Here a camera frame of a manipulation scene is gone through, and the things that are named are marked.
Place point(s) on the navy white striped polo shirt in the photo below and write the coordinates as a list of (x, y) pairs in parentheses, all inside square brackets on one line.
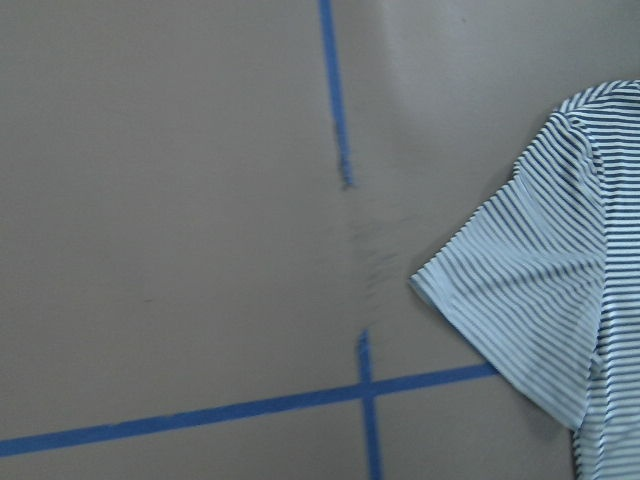
[(543, 279)]

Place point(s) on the blue tape line far crosswise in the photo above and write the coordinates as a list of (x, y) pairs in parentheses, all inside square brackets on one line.
[(239, 411)]

